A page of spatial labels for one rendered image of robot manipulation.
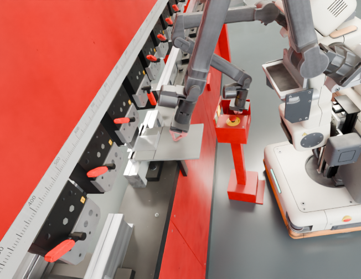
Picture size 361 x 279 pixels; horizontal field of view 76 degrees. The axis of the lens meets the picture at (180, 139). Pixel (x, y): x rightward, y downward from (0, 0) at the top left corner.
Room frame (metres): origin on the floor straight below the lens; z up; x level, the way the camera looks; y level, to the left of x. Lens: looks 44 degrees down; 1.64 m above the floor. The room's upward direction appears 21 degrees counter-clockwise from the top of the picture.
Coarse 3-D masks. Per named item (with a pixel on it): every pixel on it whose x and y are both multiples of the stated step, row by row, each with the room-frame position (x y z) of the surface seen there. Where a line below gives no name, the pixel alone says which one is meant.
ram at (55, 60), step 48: (0, 0) 0.56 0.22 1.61; (48, 0) 0.67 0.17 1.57; (96, 0) 0.85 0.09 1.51; (144, 0) 1.20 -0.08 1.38; (0, 48) 0.50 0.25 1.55; (48, 48) 0.59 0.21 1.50; (96, 48) 0.74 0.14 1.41; (0, 96) 0.44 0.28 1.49; (48, 96) 0.51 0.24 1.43; (0, 144) 0.37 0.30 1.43; (48, 144) 0.43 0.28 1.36; (0, 192) 0.31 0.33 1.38; (0, 240) 0.26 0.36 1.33
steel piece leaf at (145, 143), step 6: (138, 138) 0.77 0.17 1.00; (144, 138) 0.75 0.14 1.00; (150, 138) 0.74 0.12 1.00; (156, 138) 0.70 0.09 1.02; (138, 144) 0.73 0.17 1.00; (144, 144) 0.72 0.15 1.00; (150, 144) 0.70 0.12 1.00; (156, 144) 0.68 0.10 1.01; (138, 150) 0.70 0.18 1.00; (144, 150) 0.69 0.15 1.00; (150, 150) 0.67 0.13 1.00
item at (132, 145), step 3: (138, 129) 0.78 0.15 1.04; (135, 132) 0.75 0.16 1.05; (138, 132) 0.77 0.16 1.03; (135, 135) 0.75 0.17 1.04; (138, 135) 0.78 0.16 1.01; (132, 138) 0.72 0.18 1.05; (135, 138) 0.74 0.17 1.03; (132, 141) 0.71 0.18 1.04; (135, 141) 0.73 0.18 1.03; (126, 144) 0.70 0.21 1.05; (129, 144) 0.70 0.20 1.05; (132, 144) 0.70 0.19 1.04; (135, 144) 0.73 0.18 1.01; (129, 147) 0.70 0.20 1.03; (132, 147) 0.70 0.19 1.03; (132, 150) 0.70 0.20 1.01
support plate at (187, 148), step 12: (156, 132) 0.76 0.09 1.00; (168, 132) 0.73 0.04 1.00; (192, 132) 0.68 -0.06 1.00; (168, 144) 0.67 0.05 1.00; (180, 144) 0.64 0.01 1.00; (192, 144) 0.62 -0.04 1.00; (144, 156) 0.65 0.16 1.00; (156, 156) 0.63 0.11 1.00; (168, 156) 0.61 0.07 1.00; (180, 156) 0.58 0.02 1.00; (192, 156) 0.56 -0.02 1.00
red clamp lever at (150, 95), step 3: (141, 87) 0.87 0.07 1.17; (144, 87) 0.85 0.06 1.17; (147, 87) 0.85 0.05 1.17; (150, 87) 0.85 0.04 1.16; (144, 90) 0.85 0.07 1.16; (147, 90) 0.85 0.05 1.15; (147, 93) 0.86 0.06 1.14; (150, 93) 0.85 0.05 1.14; (150, 96) 0.85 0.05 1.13; (153, 96) 0.85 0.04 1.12; (150, 99) 0.85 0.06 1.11; (153, 99) 0.85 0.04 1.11; (153, 102) 0.85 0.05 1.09; (156, 102) 0.85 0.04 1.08
